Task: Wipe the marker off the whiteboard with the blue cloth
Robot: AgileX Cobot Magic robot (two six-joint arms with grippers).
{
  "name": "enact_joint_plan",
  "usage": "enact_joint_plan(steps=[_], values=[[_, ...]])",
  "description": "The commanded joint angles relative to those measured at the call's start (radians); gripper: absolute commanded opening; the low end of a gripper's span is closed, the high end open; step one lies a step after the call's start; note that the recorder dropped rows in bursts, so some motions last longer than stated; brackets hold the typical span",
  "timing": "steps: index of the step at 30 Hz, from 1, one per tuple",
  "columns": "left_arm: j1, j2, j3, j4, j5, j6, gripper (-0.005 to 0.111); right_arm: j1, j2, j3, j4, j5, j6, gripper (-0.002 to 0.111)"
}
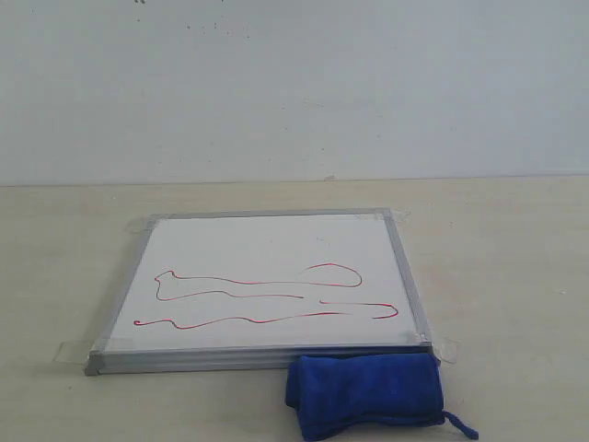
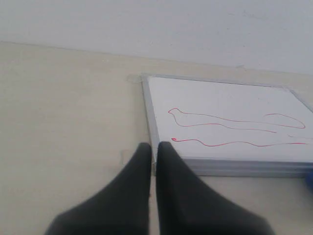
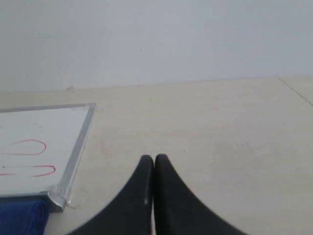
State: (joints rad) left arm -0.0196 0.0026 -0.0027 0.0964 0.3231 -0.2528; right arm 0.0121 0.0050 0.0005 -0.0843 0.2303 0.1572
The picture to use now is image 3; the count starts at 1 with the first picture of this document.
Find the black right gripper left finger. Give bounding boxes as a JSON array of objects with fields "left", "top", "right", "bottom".
[{"left": 70, "top": 155, "right": 154, "bottom": 235}]

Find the white whiteboard with silver frame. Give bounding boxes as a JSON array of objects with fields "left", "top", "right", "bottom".
[{"left": 0, "top": 103, "right": 96, "bottom": 212}]

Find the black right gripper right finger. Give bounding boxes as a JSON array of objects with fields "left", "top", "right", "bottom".
[{"left": 153, "top": 154, "right": 245, "bottom": 235}]

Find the blue cloth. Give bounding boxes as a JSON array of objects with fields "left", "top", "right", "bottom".
[{"left": 0, "top": 200, "right": 50, "bottom": 235}]

